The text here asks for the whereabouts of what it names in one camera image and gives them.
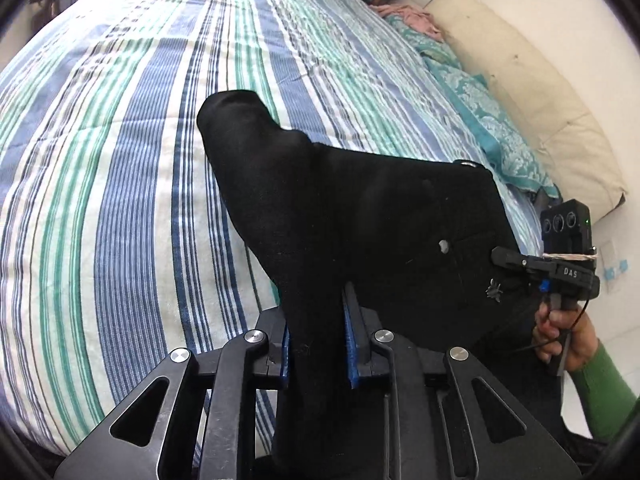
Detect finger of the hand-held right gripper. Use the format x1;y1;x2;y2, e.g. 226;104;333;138
490;246;531;273

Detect striped bed blanket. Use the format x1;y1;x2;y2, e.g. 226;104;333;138
0;0;546;456

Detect cream headboard cushion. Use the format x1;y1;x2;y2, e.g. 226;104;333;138
422;0;628;218

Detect person's right hand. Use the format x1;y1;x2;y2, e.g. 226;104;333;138
532;305;601;372

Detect black pants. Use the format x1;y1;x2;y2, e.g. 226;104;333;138
196;89;563;480

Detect pink clothing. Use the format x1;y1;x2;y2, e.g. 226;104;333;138
372;2;443;41

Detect teal patterned pillow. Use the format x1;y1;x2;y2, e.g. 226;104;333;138
382;12;468;68
422;52;561;201

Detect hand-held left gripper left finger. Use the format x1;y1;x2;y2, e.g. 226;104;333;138
52;310;293;480

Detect person's right forearm green sleeve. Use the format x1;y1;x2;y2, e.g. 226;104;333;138
570;340;638;443

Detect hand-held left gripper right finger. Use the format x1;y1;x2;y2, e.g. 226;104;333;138
341;282;583;480

